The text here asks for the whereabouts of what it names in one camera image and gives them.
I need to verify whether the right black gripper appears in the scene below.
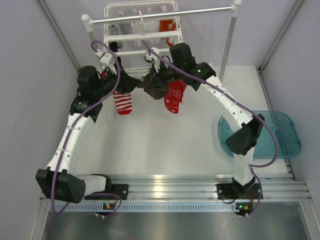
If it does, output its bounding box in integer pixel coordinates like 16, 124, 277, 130
147, 60, 184, 92

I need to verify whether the brown grey sock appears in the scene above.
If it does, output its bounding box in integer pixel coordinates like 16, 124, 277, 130
137, 73, 156, 89
144, 86, 167, 100

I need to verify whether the red snowflake sock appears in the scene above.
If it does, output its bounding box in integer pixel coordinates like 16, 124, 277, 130
164, 80, 187, 114

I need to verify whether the white clip sock hanger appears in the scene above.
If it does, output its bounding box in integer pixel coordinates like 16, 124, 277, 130
103, 0, 183, 69

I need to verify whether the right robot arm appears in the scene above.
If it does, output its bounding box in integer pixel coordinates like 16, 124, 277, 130
145, 42, 265, 200

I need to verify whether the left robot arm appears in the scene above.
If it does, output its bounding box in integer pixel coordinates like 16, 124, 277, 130
35, 65, 141, 204

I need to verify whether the black sock right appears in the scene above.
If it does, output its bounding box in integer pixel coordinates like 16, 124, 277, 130
115, 56, 124, 71

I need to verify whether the black sock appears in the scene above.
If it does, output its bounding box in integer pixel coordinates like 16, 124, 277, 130
115, 56, 124, 71
109, 41, 119, 53

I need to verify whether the red white striped sock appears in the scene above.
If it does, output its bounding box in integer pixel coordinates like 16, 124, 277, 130
113, 91, 133, 115

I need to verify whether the black sock left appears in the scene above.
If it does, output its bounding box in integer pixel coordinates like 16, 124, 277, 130
109, 41, 119, 53

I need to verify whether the orange sock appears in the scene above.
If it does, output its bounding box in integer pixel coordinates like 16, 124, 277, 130
159, 19, 177, 47

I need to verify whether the silver drying rack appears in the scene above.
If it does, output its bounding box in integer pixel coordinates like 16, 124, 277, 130
81, 0, 243, 125

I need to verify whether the teal plastic basin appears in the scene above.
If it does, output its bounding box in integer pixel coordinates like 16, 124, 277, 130
217, 110, 301, 159

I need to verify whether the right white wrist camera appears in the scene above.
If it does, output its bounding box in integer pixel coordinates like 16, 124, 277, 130
144, 50, 161, 73

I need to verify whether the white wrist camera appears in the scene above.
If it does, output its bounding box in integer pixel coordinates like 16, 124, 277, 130
144, 50, 161, 73
95, 50, 117, 74

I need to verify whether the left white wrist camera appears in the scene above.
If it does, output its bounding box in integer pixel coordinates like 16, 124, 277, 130
95, 50, 117, 74

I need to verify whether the aluminium mounting rail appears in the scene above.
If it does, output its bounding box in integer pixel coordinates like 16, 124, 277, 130
54, 173, 312, 215

